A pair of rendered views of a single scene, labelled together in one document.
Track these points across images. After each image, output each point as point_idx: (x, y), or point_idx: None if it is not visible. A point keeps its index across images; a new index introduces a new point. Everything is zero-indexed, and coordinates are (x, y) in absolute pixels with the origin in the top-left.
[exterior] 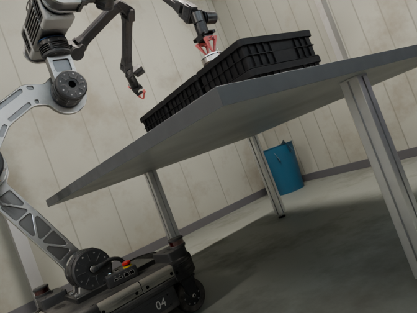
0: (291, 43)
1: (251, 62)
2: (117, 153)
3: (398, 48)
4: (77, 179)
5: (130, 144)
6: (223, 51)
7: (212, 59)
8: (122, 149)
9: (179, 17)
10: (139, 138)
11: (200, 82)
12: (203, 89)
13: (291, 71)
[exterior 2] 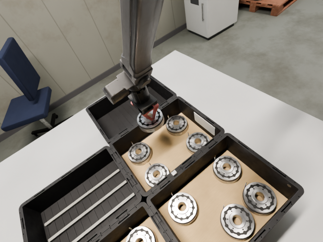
0: (109, 101)
1: (146, 85)
2: (224, 74)
3: (96, 100)
4: (291, 106)
5: (213, 68)
6: (155, 78)
7: (162, 83)
8: (219, 71)
9: (152, 70)
10: (206, 65)
11: (177, 103)
12: (177, 108)
13: (154, 64)
